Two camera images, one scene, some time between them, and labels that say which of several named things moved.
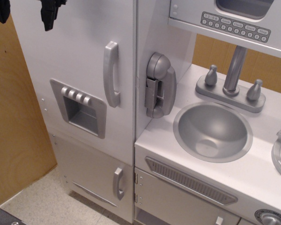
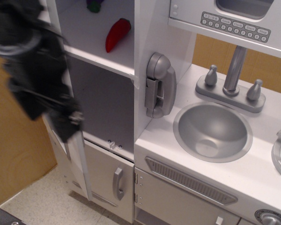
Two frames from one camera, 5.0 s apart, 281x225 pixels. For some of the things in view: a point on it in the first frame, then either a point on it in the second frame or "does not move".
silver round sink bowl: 213,131 does not move
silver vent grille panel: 190,183 does not move
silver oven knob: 269,217 does not move
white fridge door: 83,71 -> 70,155
